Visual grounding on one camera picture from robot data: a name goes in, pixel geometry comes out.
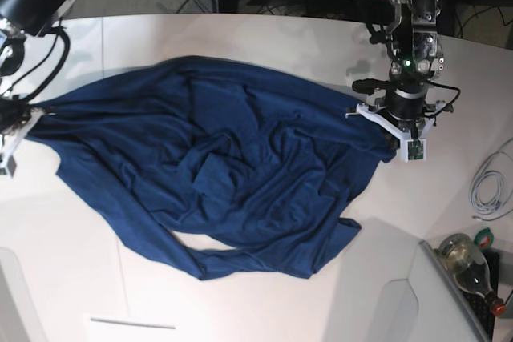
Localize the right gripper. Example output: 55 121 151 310
0 103 31 135

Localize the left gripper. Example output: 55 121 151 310
380 85 428 126

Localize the dark blue t-shirt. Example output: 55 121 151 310
29 57 395 280

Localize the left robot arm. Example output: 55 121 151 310
352 0 445 130

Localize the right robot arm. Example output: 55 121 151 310
1 0 76 135

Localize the green tape roll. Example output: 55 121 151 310
474 227 495 250

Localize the clear glass bottle red cap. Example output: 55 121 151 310
437 233 506 317

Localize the black mat under bottle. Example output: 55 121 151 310
460 249 502 337

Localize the coiled white cable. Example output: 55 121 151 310
469 149 513 222

